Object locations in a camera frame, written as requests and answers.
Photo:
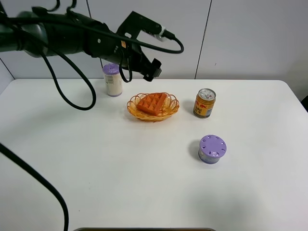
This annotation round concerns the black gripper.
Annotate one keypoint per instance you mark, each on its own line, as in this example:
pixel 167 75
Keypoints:
pixel 129 55

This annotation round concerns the orange waffle piece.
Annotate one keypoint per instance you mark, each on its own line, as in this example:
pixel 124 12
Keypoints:
pixel 152 103

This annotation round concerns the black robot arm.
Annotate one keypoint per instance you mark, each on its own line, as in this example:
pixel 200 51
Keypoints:
pixel 42 32

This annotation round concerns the orange wicker basket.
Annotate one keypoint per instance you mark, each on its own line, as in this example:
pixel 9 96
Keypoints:
pixel 170 106

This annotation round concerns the cream bottle with purple cap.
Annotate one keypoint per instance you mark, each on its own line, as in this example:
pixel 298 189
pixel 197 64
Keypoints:
pixel 113 80

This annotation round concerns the gold energy drink can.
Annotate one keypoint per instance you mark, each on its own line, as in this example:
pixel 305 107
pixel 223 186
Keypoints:
pixel 204 103

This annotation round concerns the purple lidded air freshener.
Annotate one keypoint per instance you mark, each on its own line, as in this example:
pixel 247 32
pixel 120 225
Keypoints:
pixel 211 149

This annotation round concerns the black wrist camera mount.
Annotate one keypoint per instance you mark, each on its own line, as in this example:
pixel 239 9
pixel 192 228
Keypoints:
pixel 135 23

